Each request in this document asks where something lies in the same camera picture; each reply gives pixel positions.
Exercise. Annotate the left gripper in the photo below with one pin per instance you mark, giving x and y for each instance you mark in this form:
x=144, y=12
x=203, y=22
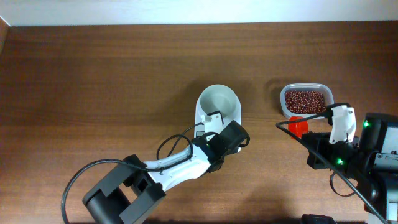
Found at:
x=205, y=139

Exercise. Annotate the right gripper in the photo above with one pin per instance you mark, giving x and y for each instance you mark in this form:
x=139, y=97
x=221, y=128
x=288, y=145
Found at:
x=315, y=147

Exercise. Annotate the orange measuring scoop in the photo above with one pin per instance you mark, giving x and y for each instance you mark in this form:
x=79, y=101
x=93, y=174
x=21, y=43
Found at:
x=298, y=129

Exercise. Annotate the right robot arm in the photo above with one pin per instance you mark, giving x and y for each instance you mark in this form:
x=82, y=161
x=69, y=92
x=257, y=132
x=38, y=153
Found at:
x=370, y=159

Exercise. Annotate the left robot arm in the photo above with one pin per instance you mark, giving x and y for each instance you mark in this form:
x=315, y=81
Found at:
x=132, y=190

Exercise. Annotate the white round bowl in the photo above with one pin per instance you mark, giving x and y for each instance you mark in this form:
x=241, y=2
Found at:
x=218, y=98

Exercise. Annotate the red adzuki beans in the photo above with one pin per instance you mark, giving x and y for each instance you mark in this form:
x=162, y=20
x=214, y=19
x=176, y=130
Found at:
x=305, y=102

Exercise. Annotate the clear plastic container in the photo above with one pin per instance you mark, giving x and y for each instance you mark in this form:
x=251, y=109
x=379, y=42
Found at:
x=329, y=99

